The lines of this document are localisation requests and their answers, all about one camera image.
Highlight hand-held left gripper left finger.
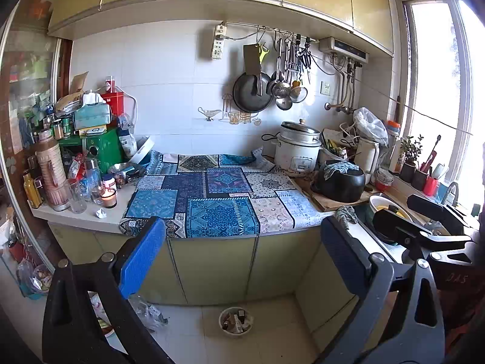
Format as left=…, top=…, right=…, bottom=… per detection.
left=42, top=216, right=175, bottom=364

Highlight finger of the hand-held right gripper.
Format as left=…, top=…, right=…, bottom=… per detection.
left=407, top=194, right=471, bottom=236
left=373, top=208, right=430, bottom=248

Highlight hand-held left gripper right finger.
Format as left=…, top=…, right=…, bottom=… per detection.
left=314, top=216, right=446, bottom=364

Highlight clear plastic trash bowl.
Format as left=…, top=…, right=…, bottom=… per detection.
left=219, top=306, right=254, bottom=339

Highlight metal sink tap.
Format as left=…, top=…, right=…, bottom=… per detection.
left=441, top=182, right=461, bottom=205

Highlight red cup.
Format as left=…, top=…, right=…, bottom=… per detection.
left=422, top=176, right=439, bottom=197

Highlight large bowl with yellow inside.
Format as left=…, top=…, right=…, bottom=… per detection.
left=368, top=194, right=413, bottom=232

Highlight knitted dishcloth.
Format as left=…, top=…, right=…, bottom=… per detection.
left=333, top=205, right=359, bottom=230

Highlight stack of small bowls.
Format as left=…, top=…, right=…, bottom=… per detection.
left=375, top=169, right=395, bottom=192

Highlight crumpled plastic bag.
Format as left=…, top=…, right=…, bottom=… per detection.
left=129, top=296, right=169, bottom=330

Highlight black pot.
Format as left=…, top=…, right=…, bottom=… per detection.
left=311, top=161, right=366, bottom=203

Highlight potted plant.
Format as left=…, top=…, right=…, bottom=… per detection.
left=399, top=134, right=424, bottom=183

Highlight candle jar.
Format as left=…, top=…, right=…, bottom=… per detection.
left=100, top=187, right=118, bottom=209

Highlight wooden cutting board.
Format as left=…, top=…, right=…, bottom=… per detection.
left=290, top=176, right=377, bottom=213

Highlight yellow base cabinets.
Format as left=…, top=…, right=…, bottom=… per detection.
left=47, top=222, right=360, bottom=345

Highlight white kettle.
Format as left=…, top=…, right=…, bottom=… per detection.
left=354, top=136, right=380, bottom=184

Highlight blue knitted pot cloth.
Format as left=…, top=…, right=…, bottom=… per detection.
left=322, top=160, right=360, bottom=177

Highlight patterned blue tablecloth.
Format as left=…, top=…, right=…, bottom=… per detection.
left=119, top=148, right=334, bottom=239

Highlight clear glass bottle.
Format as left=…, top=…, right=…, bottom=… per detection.
left=84, top=158, right=104, bottom=203

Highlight clear drinking glass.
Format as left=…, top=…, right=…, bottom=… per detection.
left=64, top=178, right=88, bottom=214

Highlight white rice cooker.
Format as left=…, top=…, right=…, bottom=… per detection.
left=273, top=119, right=323, bottom=177

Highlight clear plastic bag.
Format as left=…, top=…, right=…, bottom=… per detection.
left=353, top=107, right=390, bottom=147

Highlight white round perforated tray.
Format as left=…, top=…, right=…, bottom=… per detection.
left=127, top=135, right=155, bottom=164

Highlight plastic bag with scraps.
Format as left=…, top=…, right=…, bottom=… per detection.
left=15, top=258, right=54, bottom=298

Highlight white pouch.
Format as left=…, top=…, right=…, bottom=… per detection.
left=119, top=129, right=138, bottom=156

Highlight green box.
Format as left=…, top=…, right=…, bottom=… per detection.
left=59, top=126, right=124, bottom=167

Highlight pink thermos flask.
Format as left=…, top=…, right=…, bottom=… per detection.
left=35, top=130, right=71, bottom=212

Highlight yellow oil bottle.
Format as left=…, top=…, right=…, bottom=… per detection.
left=22, top=170, right=43, bottom=209

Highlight window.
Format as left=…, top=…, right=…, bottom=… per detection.
left=396, top=0, right=485, bottom=213

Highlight teal tissue box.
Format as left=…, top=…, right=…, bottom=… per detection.
left=73, top=90, right=112, bottom=130

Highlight metal strainer spoon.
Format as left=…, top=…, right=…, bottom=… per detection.
left=290, top=81, right=308, bottom=104

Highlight metal skimmer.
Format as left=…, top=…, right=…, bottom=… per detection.
left=270, top=38, right=292, bottom=99

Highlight black frying pan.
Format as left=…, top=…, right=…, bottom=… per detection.
left=232, top=71, right=274, bottom=113

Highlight brown cardboard box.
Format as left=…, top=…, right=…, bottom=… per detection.
left=55, top=71, right=89, bottom=110

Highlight white water heater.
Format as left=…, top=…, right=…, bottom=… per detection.
left=318, top=37, right=370, bottom=63

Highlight black kitchen scissors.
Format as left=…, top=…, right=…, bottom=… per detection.
left=301, top=43, right=315, bottom=84

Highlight glass display cabinet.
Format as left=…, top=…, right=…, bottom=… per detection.
left=0, top=0, right=72, bottom=236

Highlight steel cleaver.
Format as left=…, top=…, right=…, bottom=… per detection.
left=242, top=43, right=262, bottom=97

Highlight white power strip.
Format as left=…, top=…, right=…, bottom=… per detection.
left=211, top=24, right=227, bottom=60

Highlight black wire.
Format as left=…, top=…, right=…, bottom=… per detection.
left=390, top=99, right=474, bottom=135

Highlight metal hanging rail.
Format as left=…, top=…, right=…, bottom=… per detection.
left=223, top=21, right=321, bottom=44

